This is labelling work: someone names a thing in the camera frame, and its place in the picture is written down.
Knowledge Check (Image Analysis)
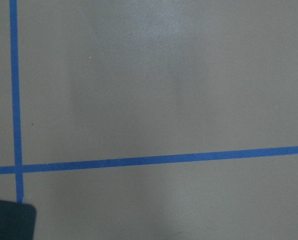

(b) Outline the black mouse pad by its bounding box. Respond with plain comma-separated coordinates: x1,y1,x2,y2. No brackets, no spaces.
0,200,37,240

